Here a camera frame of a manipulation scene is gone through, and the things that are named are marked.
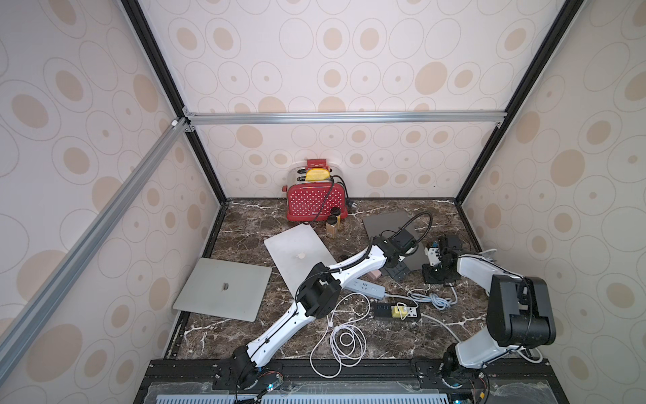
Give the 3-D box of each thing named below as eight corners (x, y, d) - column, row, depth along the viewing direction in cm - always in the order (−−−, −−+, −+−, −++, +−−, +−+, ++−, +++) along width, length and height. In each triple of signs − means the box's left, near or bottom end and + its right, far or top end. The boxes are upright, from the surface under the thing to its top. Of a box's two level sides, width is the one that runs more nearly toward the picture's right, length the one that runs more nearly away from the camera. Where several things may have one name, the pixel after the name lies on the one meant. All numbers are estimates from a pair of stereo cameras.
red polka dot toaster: (288, 229, 111) (281, 196, 96) (293, 192, 126) (288, 159, 111) (343, 229, 111) (346, 196, 96) (342, 192, 126) (343, 159, 111)
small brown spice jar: (326, 236, 109) (326, 223, 101) (329, 227, 112) (329, 213, 105) (335, 238, 108) (335, 225, 101) (337, 229, 111) (338, 215, 104)
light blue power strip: (344, 288, 93) (345, 285, 91) (348, 278, 96) (348, 275, 94) (382, 301, 90) (383, 297, 88) (384, 290, 93) (386, 286, 91)
